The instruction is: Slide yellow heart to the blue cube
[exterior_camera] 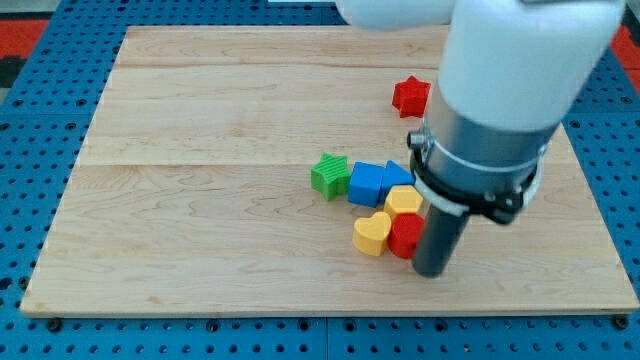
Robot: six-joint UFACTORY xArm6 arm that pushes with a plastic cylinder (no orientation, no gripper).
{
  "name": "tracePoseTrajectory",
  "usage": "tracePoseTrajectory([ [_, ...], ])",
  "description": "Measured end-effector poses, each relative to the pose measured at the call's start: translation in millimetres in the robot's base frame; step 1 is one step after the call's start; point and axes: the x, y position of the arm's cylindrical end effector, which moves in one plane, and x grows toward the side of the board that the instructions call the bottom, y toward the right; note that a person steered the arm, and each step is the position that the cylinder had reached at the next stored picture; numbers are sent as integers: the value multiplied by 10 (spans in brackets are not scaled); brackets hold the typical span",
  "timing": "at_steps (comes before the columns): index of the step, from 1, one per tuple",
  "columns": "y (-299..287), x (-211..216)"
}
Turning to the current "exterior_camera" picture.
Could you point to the red cylinder block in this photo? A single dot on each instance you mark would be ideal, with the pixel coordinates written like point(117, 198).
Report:
point(405, 233)

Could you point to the green star block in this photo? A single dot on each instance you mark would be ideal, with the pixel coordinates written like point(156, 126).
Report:
point(331, 176)

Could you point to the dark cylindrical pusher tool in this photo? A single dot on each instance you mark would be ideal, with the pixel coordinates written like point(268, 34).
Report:
point(438, 239)

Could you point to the blue cube block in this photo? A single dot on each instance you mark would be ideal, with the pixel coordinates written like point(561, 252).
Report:
point(365, 184)

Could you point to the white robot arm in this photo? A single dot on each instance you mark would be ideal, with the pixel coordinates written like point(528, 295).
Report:
point(509, 73)

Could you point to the yellow hexagon block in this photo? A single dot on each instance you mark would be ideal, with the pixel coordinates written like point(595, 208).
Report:
point(403, 199)

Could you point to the red star block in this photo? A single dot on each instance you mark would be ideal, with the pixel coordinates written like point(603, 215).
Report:
point(411, 96)

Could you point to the yellow heart block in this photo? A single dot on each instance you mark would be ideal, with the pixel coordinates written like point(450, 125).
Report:
point(370, 234)

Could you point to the blue triangle block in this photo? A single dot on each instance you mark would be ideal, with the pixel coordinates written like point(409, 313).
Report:
point(393, 175)

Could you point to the wooden board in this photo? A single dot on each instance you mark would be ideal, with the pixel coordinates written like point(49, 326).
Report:
point(191, 197)

